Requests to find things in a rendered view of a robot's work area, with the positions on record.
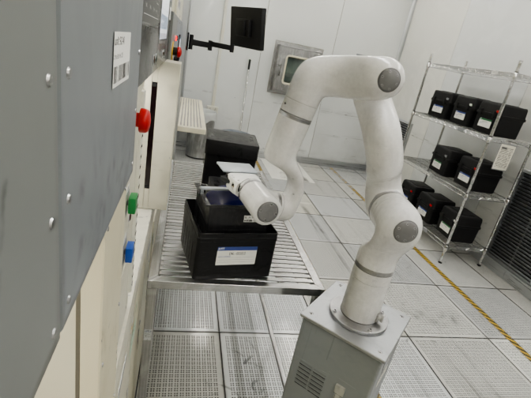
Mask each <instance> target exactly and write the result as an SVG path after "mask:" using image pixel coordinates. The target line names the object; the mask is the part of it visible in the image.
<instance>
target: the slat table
mask: <svg viewBox="0 0 531 398"><path fill-rule="evenodd" d="M203 167H204V164H203V163H192V162H186V161H179V160H172V161H171V176H170V184H169V192H168V204H167V210H160V216H159V221H158V225H157V230H156V238H155V243H154V247H153V255H152V260H151V265H150V270H149V278H148V284H147V294H146V303H145V320H144V330H143V340H142V349H141V366H140V376H139V385H138V395H137V398H146V395H147V387H148V379H149V363H150V355H151V349H152V342H153V330H154V324H155V318H156V306H157V299H158V294H159V289H175V290H192V291H224V292H241V293H258V294H259V298H260V301H261V304H262V309H263V313H264V316H265V322H266V325H267V329H268V332H269V337H270V340H271V344H272V347H273V353H274V355H275V359H276V362H277V368H278V371H279V375H280V378H281V383H282V386H283V389H284V386H285V383H286V380H287V379H286V376H285V372H284V367H283V364H282V361H281V357H280V353H279V350H278V347H277V342H276V339H275V336H274V334H273V328H272V325H271V321H270V318H269V313H268V310H267V307H266V302H265V299H264V295H263V294H275V295H308V296H311V301H310V304H311V303H312V302H313V301H314V300H315V299H316V298H317V297H319V296H320V295H321V294H322V293H323V292H324V291H325V289H324V287H323V286H322V283H321V281H320V279H319V278H318V275H317V273H316V272H315V270H314V268H313V266H312V264H311V262H310V260H309V258H308V256H307V255H306V253H305V251H304V249H303V247H302V245H301V243H300V241H299V239H298V238H297V236H296V233H295V232H294V230H293V228H292V225H291V224H290V222H289V221H288V220H279V221H277V220H276V221H275V222H274V223H271V224H272V225H273V227H274V228H275V229H276V230H277V232H278V236H277V237H278V239H277V241H276V245H275V248H280V249H274V253H273V259H272V263H271V267H270V273H269V276H275V277H264V276H263V277H244V278H227V279H234V280H216V279H208V280H194V279H192V278H186V277H172V276H191V274H190V272H189V271H190V270H189V268H185V267H189V266H188V264H187V263H185V262H187V261H186V258H181V257H186V256H185V254H184V250H180V249H183V246H181V245H182V243H181V242H180V241H181V238H178V237H181V234H182V231H178V230H182V228H181V227H182V226H183V225H182V223H183V222H182V220H183V218H180V217H183V214H184V207H183V206H184V205H185V200H186V199H196V196H197V190H196V189H197V188H196V186H195V184H194V183H195V182H199V183H201V181H202V174H203ZM173 169H174V170H173ZM257 172H258V174H257V176H258V177H259V178H261V182H264V184H265V187H266V188H267V189H269V190H272V191H273V189H272V187H271V186H270V184H269V182H268V180H267V178H266V176H265V174H264V172H263V171H257ZM254 175H256V174H254ZM189 180H190V181H189ZM201 184H203V183H201ZM201 184H200V185H201ZM191 190H192V191H191ZM187 194H188V195H187ZM172 195H173V196H172ZM180 196H181V197H180ZM172 197H173V198H172ZM180 198H181V199H180ZM171 200H172V201H171ZM170 202H171V203H170ZM177 203H178V204H177ZM175 205H176V206H175ZM180 208H181V209H180ZM175 211H177V212H175ZM169 213H172V214H169ZM178 214H181V215H178ZM172 216H174V217H172ZM171 226H175V227H171ZM277 226H279V227H277ZM168 229H173V230H168ZM280 229H284V230H280ZM167 232H169V233H167ZM282 232H285V233H282ZM174 233H178V234H174ZM284 235H287V236H284ZM168 236H173V237H168ZM283 238H287V239H283ZM170 240H176V241H170ZM166 243H167V244H166ZM170 244H178V245H170ZM279 245H284V246H279ZM165 247H166V248H165ZM168 248H177V249H168ZM285 249H290V250H285ZM165 252H174V253H165ZM278 252H284V253H278ZM274 255H276V256H274ZM165 256H167V257H165ZM280 256H287V257H280ZM280 260H287V261H280ZM173 261H183V262H173ZM278 264H286V265H278ZM163 265H171V266H163ZM172 266H185V267H172ZM284 268H294V269H284ZM297 269H302V270H297ZM161 270H169V271H183V272H169V271H161ZM281 272H287V273H281ZM289 273H301V274H289ZM302 274H305V275H302ZM160 275H163V276H160ZM282 277H291V278H282ZM292 278H304V279H292ZM305 279H307V280H305ZM244 280H255V281H244ZM259 280H262V281H276V283H274V282H260V281H259ZM285 282H291V283H285ZM301 283H309V284H301ZM145 329H152V335H151V340H144V331H145Z"/></svg>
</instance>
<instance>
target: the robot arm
mask: <svg viewBox="0 0 531 398"><path fill-rule="evenodd" d="M404 83H405V71H404V68H403V66H402V65H401V63H400V62H399V61H397V60H396V59H394V58H391V57H386V56H366V55H322V56H317V57H313V58H309V59H307V60H306V61H304V62H302V63H301V64H300V65H299V67H298V68H297V70H296V71H295V73H294V75H293V77H292V80H291V83H290V85H289V87H288V91H287V92H286V95H285V97H284V100H283V103H282V104H281V108H280V110H279V112H278V115H277V118H276V121H275V123H274V125H273V128H272V131H271V133H270V135H269V139H268V141H267V143H266V146H265V151H264V157H265V159H266V160H267V161H269V162H270V163H271V164H273V165H274V166H276V167H278V168H280V169H281V170H282V171H283V172H284V173H285V174H286V176H287V185H286V187H285V190H284V192H283V193H277V192H274V191H272V190H269V189H267V188H266V187H265V186H264V185H263V184H262V182H261V178H259V177H258V176H257V175H253V174H244V173H228V172H226V175H221V177H220V180H222V181H225V182H227V183H226V187H227V188H228V189H229V190H230V191H231V192H232V193H233V194H235V195H236V196H237V197H239V199H240V200H241V201H242V203H243V205H244V206H245V207H246V209H247V211H248V212H249V213H250V214H251V216H252V217H253V219H254V220H255V221H256V222H257V223H259V224H261V225H269V224H271V223H274V222H275V221H276V220H290V219H291V218H292V217H293V216H294V215H295V213H296V210H297V208H298V207H299V203H300V202H301V199H302V197H303V192H304V179H303V174H302V172H301V170H300V168H299V165H298V163H297V161H296V156H297V153H298V151H299V148H300V146H301V144H302V143H303V139H304V138H305V136H306V133H307V131H308V129H309V127H310V124H311V122H312V120H313V117H314V115H315V112H316V111H317V109H318V105H319V104H320V102H321V100H322V99H323V98H325V97H337V98H345V99H351V100H353V102H354V105H355V108H356V113H357V115H358V118H359V121H360V127H361V130H362V134H363V143H364V149H365V155H366V162H367V178H366V186H365V208H366V211H367V214H368V216H369V218H370V220H371V222H372V223H373V224H374V226H375V232H374V234H373V236H372V238H371V240H369V241H366V242H364V243H363V244H362V245H361V246H360V248H359V249H358V252H357V255H356V259H355V261H354V265H353V267H352V272H351V275H350V277H349V280H348V285H347V287H346V290H345V294H344V295H338V296H336V297H334V298H333V299H332V300H331V302H330V313H331V315H332V317H333V318H334V319H335V320H336V322H337V323H339V324H340V325H342V326H343V327H345V328H346V329H348V330H350V331H352V332H355V333H358V334H361V335H365V336H376V335H379V334H382V333H383V332H385V331H386V328H387V326H388V318H387V316H386V315H385V312H384V311H382V310H381V309H382V304H383V302H384V300H385V297H386V293H387V291H388V289H389V286H390V282H391V280H392V277H393V275H394V271H395V268H396V266H397V263H398V261H399V259H400V258H401V257H402V256H403V255H404V254H405V253H407V252H409V251H410V250H411V249H412V248H413V247H414V246H415V245H416V244H417V243H418V242H419V240H420V237H421V234H422V230H423V221H422V218H421V215H420V214H419V212H418V211H417V209H416V208H415V207H414V206H413V205H412V204H411V203H410V202H409V200H408V199H407V198H406V197H405V195H404V193H403V190H402V186H401V175H402V170H403V164H404V151H403V140H402V133H401V124H400V122H399V118H398V116H397V112H396V109H395V106H394V102H393V100H392V97H393V96H395V95H397V94H398V93H399V92H400V91H401V89H402V87H403V85H404Z"/></svg>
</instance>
